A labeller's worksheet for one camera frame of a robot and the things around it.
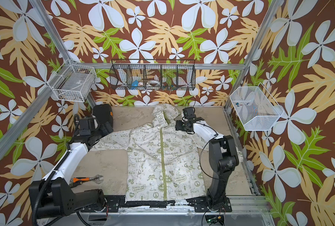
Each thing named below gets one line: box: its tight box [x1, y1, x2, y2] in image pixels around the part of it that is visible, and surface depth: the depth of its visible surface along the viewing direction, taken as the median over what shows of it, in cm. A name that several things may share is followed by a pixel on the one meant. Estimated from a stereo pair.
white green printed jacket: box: [91, 103, 211, 202], surface depth 90 cm
